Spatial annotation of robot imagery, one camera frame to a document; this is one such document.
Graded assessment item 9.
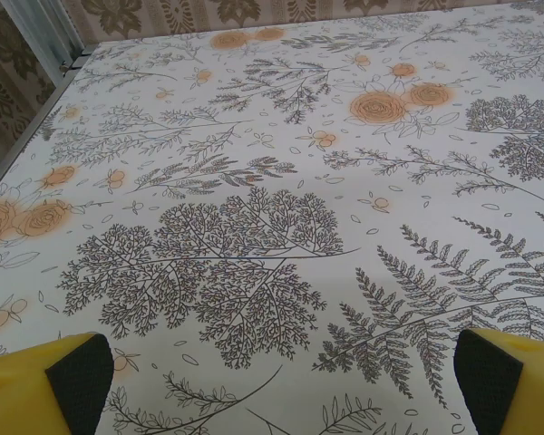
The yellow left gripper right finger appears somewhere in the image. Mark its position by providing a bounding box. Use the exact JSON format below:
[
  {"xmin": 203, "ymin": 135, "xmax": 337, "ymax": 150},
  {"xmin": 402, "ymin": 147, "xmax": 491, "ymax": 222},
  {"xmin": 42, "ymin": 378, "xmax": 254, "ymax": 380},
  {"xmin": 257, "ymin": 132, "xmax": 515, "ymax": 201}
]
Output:
[{"xmin": 452, "ymin": 328, "xmax": 544, "ymax": 435}]

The aluminium frame post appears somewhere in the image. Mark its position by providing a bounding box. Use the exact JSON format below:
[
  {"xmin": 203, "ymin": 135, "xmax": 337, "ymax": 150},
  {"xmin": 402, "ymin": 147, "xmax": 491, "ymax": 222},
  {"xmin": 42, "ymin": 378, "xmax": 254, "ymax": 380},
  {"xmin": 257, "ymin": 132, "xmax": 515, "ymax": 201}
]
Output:
[{"xmin": 6, "ymin": 0, "xmax": 86, "ymax": 90}]

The aluminium table side rail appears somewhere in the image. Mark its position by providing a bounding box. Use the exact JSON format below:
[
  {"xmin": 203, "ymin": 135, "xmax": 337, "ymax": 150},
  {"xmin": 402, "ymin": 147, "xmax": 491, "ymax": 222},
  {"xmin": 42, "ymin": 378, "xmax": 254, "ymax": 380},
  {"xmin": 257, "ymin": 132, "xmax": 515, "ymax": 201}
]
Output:
[{"xmin": 0, "ymin": 43, "xmax": 96, "ymax": 203}]

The floral printed tablecloth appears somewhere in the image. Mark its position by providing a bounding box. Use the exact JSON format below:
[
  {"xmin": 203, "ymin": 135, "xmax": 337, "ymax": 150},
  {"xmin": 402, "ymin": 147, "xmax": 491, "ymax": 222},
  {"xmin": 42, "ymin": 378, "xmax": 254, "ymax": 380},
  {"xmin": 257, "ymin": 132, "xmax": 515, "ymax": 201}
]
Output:
[{"xmin": 0, "ymin": 3, "xmax": 544, "ymax": 435}]

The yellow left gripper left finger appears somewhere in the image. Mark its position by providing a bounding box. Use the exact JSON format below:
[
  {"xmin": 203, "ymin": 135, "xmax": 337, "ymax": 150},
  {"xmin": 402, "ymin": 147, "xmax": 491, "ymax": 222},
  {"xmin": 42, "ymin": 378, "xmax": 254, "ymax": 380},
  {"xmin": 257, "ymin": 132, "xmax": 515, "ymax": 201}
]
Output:
[{"xmin": 0, "ymin": 332, "xmax": 114, "ymax": 435}]

